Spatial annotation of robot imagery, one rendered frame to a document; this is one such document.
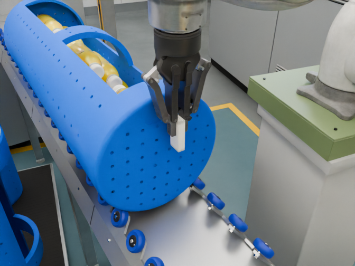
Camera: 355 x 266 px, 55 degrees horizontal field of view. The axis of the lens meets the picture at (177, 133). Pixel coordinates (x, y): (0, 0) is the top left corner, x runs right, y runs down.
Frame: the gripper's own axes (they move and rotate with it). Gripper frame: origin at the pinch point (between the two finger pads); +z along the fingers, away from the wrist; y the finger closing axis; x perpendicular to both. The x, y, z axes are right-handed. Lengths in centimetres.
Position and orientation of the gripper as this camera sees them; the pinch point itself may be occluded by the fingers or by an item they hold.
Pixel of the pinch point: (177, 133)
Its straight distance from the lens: 64.9
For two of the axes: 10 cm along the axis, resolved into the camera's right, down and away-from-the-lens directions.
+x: -5.4, -4.8, 6.9
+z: 0.0, 8.2, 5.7
